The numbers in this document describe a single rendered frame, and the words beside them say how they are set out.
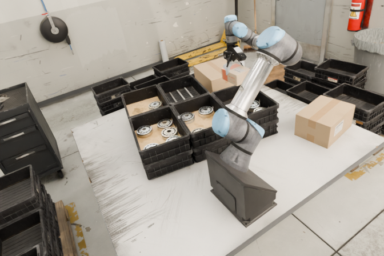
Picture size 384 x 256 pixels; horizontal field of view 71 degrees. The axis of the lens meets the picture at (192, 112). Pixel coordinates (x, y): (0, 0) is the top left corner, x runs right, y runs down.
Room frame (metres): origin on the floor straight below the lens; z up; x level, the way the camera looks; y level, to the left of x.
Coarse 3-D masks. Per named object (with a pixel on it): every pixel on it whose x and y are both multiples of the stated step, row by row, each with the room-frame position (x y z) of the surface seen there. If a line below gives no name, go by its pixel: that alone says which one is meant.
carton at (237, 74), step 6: (234, 66) 1.64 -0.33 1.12; (240, 66) 1.62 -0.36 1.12; (222, 72) 1.63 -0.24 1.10; (234, 72) 1.55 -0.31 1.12; (240, 72) 1.53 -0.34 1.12; (246, 72) 1.53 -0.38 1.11; (222, 78) 1.64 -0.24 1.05; (228, 78) 1.58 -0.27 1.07; (234, 78) 1.52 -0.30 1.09; (240, 78) 1.51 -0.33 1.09; (234, 84) 1.52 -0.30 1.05; (240, 84) 1.51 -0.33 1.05
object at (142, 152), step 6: (162, 108) 1.59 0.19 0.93; (144, 114) 1.55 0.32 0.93; (174, 114) 1.48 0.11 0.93; (180, 120) 1.40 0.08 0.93; (132, 126) 1.42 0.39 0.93; (186, 132) 1.26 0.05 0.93; (180, 138) 1.21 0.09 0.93; (186, 138) 1.22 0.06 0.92; (138, 144) 1.22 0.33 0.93; (162, 144) 1.19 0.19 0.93; (168, 144) 1.19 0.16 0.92; (174, 144) 1.20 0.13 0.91; (138, 150) 1.17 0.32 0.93; (144, 150) 1.16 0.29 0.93; (150, 150) 1.16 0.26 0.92; (156, 150) 1.17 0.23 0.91
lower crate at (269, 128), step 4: (276, 120) 1.38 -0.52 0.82; (268, 124) 1.36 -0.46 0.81; (272, 124) 1.37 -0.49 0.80; (276, 124) 1.39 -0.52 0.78; (264, 128) 1.37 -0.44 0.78; (268, 128) 1.37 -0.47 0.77; (272, 128) 1.38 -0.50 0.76; (276, 128) 1.39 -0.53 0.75; (268, 132) 1.37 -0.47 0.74; (272, 132) 1.38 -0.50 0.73; (276, 132) 1.39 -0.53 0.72; (264, 136) 1.36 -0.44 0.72; (268, 136) 1.36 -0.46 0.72
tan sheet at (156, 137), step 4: (156, 124) 1.55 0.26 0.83; (156, 128) 1.51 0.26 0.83; (136, 132) 1.50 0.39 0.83; (156, 132) 1.46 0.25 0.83; (160, 132) 1.45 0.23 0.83; (152, 136) 1.42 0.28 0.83; (156, 136) 1.41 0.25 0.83; (160, 136) 1.41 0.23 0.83; (180, 136) 1.37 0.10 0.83; (140, 140) 1.40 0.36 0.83; (144, 140) 1.39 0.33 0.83; (148, 140) 1.38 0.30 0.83; (152, 140) 1.38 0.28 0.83; (156, 140) 1.37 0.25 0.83; (160, 140) 1.36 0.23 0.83; (164, 140) 1.36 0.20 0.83; (140, 144) 1.36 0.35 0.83; (144, 144) 1.35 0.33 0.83; (148, 144) 1.34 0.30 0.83
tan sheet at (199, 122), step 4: (196, 112) 1.62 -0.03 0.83; (196, 116) 1.57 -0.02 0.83; (212, 116) 1.53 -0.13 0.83; (196, 120) 1.52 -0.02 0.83; (200, 120) 1.51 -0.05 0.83; (204, 120) 1.50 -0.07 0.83; (208, 120) 1.49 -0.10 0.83; (188, 124) 1.49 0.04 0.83; (192, 124) 1.48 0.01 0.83; (196, 124) 1.47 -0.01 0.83; (200, 124) 1.46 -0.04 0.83; (204, 124) 1.46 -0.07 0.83; (208, 124) 1.45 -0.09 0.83; (192, 128) 1.43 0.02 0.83; (196, 128) 1.43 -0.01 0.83; (204, 128) 1.41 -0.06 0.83
